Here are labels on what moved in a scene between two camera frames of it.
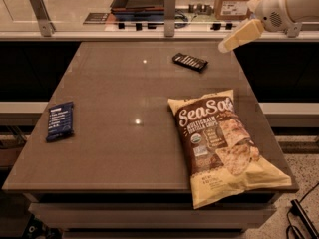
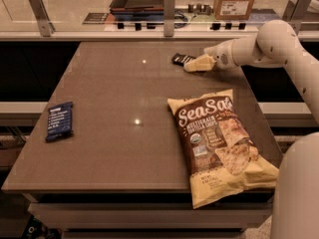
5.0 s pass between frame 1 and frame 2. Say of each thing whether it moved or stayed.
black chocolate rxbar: stayed
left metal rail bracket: stayed
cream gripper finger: moved
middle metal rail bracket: stayed
